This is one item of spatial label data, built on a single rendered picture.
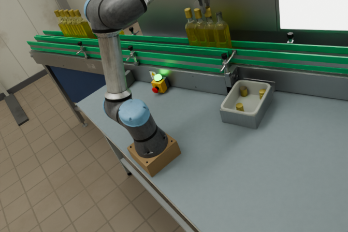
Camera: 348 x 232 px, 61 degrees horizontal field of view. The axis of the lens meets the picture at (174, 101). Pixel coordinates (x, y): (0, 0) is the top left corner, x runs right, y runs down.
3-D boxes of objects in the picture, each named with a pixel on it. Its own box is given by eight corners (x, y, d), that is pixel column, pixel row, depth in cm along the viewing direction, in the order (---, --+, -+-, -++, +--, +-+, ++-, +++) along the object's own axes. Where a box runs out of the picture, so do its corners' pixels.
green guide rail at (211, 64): (224, 72, 150) (221, 58, 145) (223, 73, 149) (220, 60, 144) (32, 48, 247) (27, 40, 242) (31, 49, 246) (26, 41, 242)
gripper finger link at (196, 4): (196, 13, 148) (193, -6, 144) (206, 13, 145) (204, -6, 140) (192, 15, 146) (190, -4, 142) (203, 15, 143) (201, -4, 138)
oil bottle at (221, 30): (233, 55, 160) (227, 18, 147) (229, 61, 156) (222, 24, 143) (224, 54, 163) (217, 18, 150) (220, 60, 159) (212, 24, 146)
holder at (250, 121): (276, 91, 149) (275, 78, 144) (256, 129, 133) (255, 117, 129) (244, 86, 158) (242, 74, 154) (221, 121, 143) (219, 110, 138)
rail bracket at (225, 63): (239, 63, 152) (236, 42, 144) (226, 83, 142) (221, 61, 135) (234, 62, 154) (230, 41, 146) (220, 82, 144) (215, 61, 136)
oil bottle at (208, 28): (223, 54, 163) (217, 18, 150) (219, 60, 160) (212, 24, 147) (214, 54, 166) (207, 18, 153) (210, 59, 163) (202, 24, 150)
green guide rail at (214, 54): (230, 63, 154) (228, 50, 149) (229, 64, 153) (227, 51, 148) (39, 44, 251) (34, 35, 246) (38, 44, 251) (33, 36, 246)
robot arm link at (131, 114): (141, 144, 120) (127, 121, 112) (124, 132, 130) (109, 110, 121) (162, 125, 125) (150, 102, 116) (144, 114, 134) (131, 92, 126)
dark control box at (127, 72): (135, 80, 192) (131, 70, 187) (128, 88, 187) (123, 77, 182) (126, 78, 196) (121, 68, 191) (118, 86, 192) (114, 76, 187)
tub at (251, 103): (273, 97, 145) (272, 83, 140) (257, 129, 133) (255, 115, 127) (240, 91, 155) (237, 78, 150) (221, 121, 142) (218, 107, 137)
